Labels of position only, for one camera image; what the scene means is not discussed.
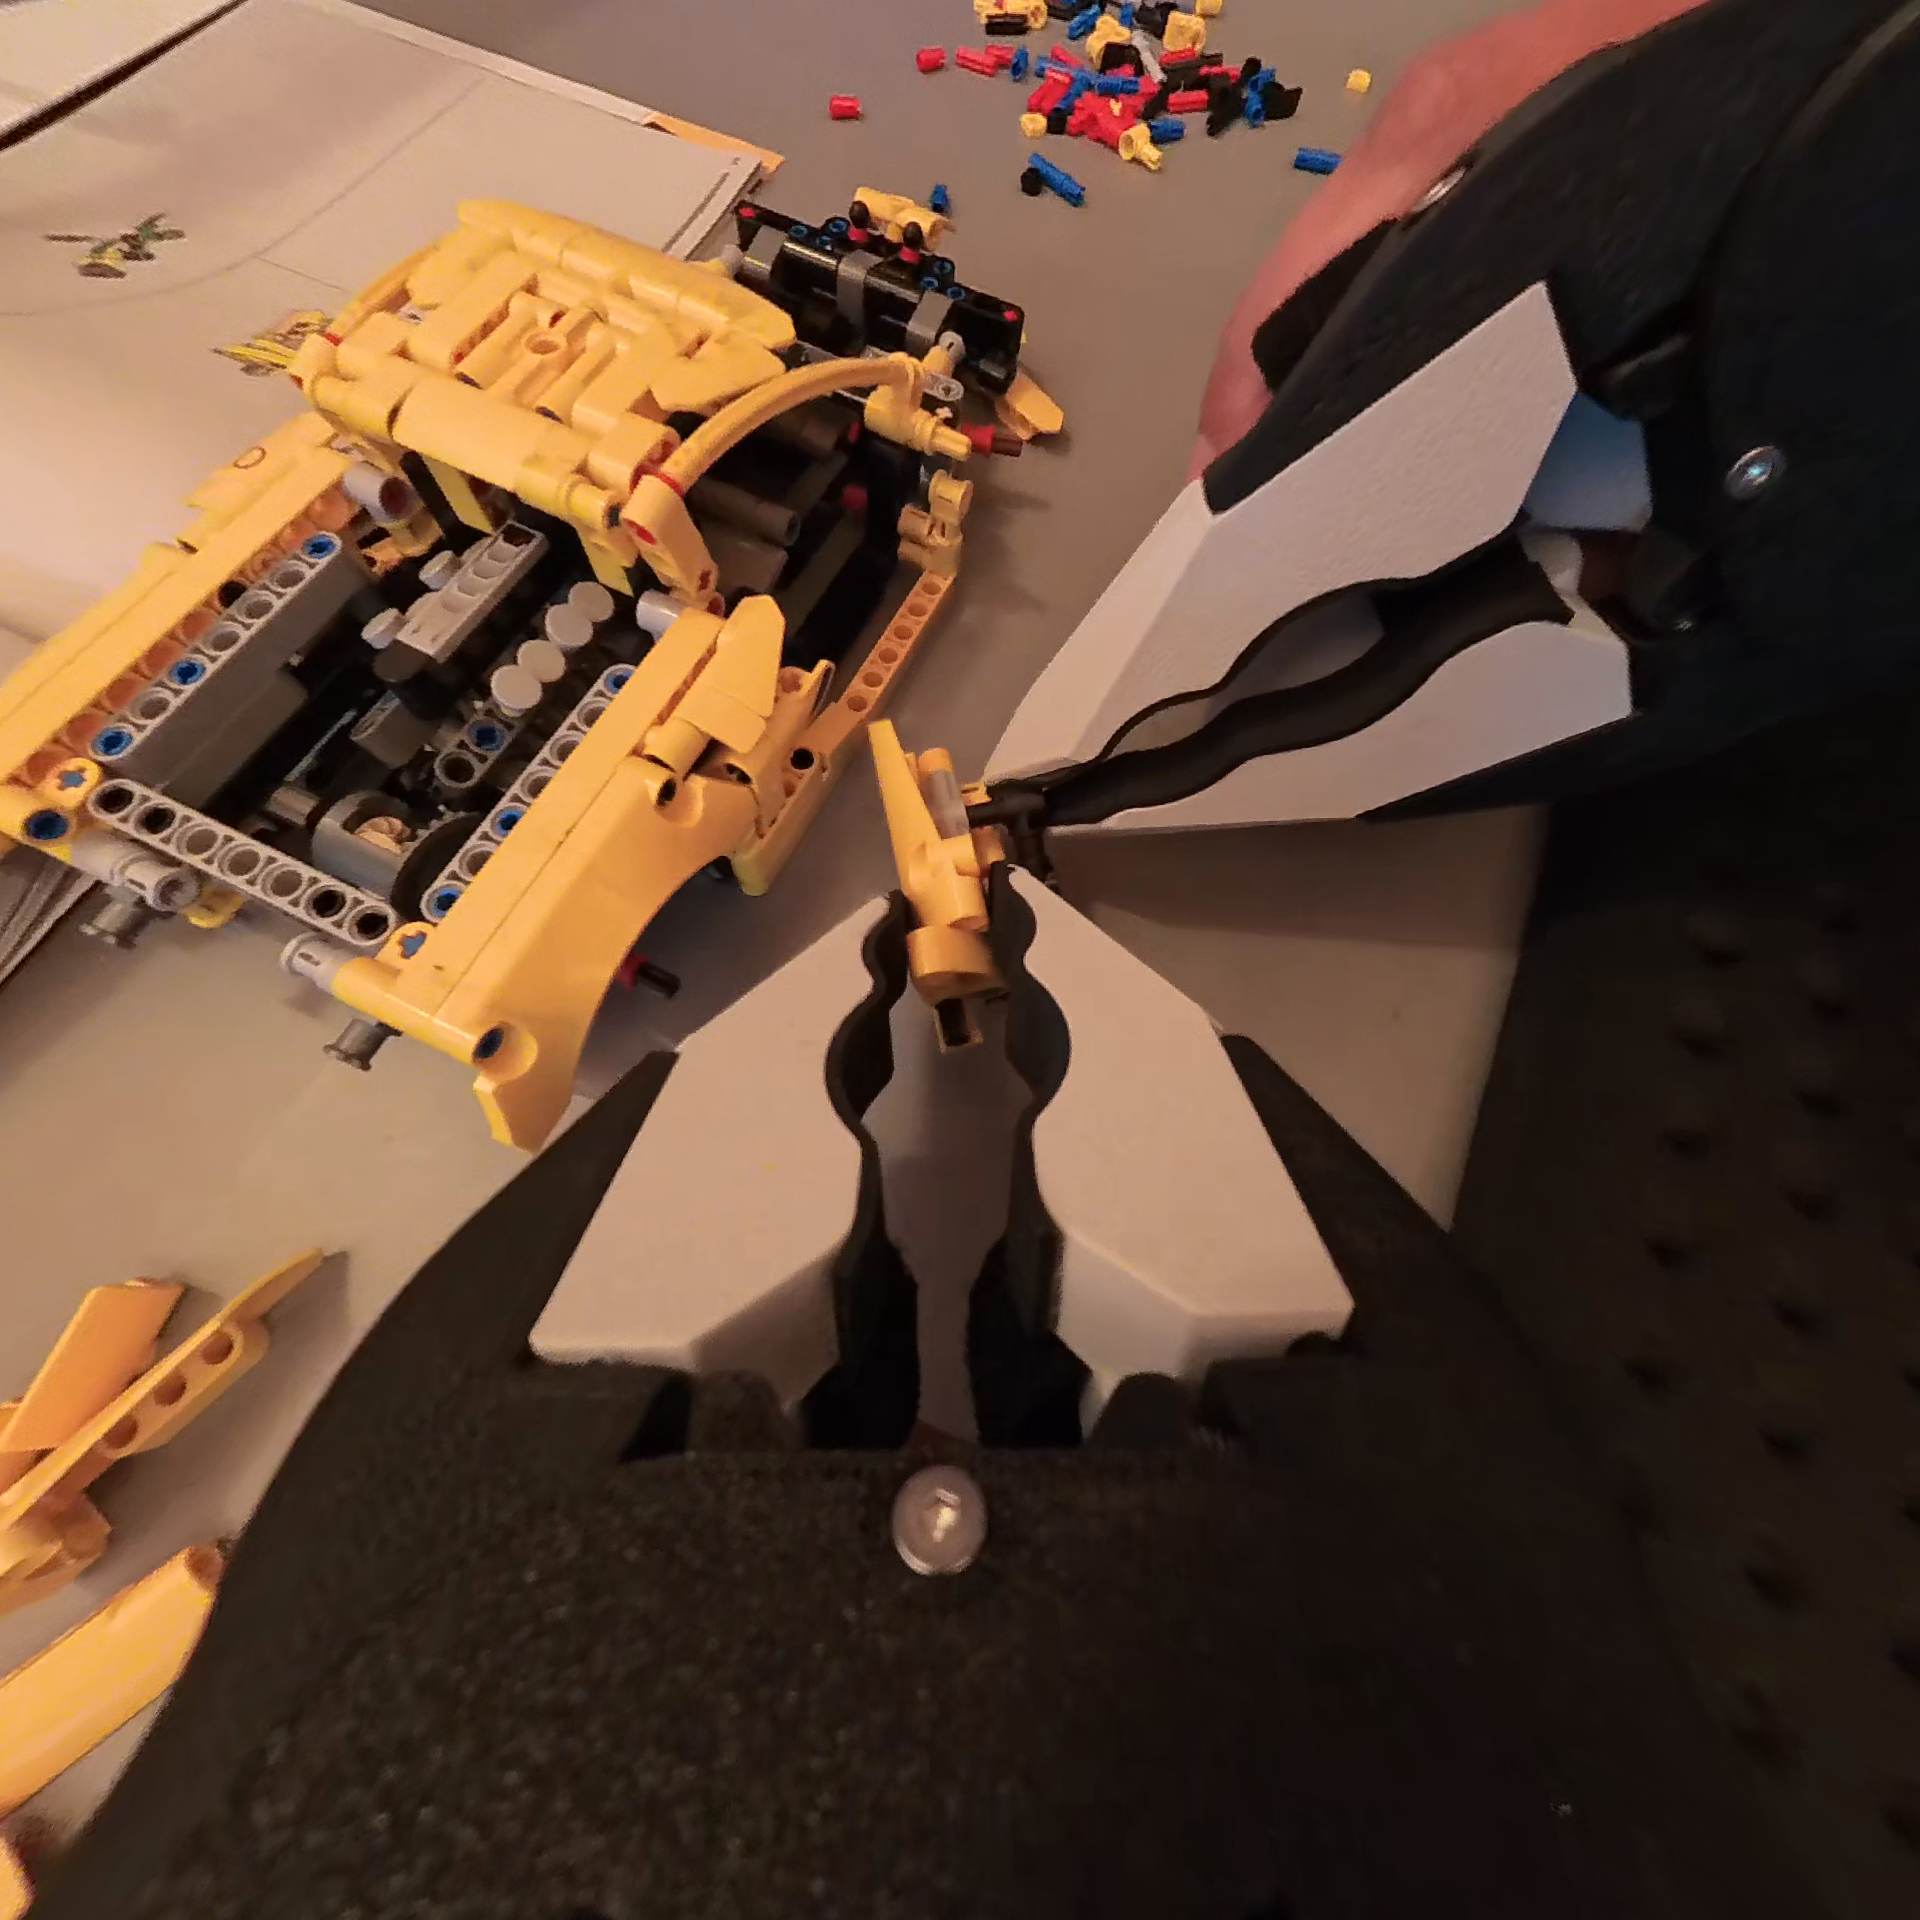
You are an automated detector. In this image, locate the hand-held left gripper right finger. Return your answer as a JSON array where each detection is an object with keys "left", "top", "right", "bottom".
[{"left": 993, "top": 878, "right": 1354, "bottom": 1436}]

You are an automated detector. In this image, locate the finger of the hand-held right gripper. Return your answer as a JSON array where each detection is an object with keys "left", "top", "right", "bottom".
[
  {"left": 1036, "top": 571, "right": 1642, "bottom": 837},
  {"left": 986, "top": 285, "right": 1585, "bottom": 788}
]

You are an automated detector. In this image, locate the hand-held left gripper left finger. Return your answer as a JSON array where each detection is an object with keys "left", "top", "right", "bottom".
[{"left": 535, "top": 892, "right": 916, "bottom": 1443}]

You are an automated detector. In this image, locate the thin yellow beam piece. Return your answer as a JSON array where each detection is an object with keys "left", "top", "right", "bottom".
[{"left": 865, "top": 721, "right": 1040, "bottom": 1051}]

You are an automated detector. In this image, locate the yellow brick car model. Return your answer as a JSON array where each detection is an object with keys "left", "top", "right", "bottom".
[{"left": 0, "top": 196, "right": 1071, "bottom": 1157}]

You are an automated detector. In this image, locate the grey desk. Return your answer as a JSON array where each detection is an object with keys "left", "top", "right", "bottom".
[{"left": 0, "top": 0, "right": 1562, "bottom": 1863}]

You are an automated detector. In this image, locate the person's right hand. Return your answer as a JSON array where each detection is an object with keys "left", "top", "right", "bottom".
[{"left": 1196, "top": 0, "right": 1696, "bottom": 466}]

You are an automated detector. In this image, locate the pile of small coloured pieces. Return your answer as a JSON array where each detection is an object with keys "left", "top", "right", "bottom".
[{"left": 826, "top": 0, "right": 1384, "bottom": 213}]

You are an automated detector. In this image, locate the black perforated mat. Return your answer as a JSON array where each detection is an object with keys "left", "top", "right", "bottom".
[{"left": 1457, "top": 691, "right": 1920, "bottom": 1920}]

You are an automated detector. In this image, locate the yellow beam brick assembly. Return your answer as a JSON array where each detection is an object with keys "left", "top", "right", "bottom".
[{"left": 0, "top": 1246, "right": 332, "bottom": 1606}]

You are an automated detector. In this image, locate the open instruction booklet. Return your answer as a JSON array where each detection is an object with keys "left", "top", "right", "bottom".
[{"left": 0, "top": 0, "right": 788, "bottom": 993}]

